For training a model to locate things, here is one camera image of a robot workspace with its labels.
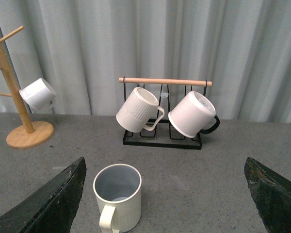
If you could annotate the white mug on tree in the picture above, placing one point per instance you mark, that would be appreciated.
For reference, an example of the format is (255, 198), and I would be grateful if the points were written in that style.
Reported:
(38, 94)

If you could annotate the cream ribbed hanging mug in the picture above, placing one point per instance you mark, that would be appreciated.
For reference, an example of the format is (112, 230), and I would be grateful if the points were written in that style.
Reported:
(137, 110)

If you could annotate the wooden mug tree stand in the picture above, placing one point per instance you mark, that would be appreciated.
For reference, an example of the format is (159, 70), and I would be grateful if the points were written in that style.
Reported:
(29, 134)

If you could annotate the white mug black handle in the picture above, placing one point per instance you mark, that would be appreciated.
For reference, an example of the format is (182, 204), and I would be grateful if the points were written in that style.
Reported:
(194, 114)

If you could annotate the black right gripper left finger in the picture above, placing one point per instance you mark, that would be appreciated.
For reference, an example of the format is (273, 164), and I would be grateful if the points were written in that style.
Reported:
(52, 208)

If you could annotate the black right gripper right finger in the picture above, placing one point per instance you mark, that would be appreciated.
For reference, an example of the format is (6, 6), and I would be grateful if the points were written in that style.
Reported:
(271, 194)

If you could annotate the black wire mug rack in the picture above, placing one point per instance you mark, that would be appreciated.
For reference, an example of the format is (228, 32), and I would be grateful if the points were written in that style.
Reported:
(164, 134)

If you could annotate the cream ribbed mug grey inside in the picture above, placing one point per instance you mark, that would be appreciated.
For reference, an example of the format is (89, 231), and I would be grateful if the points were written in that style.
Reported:
(118, 193)

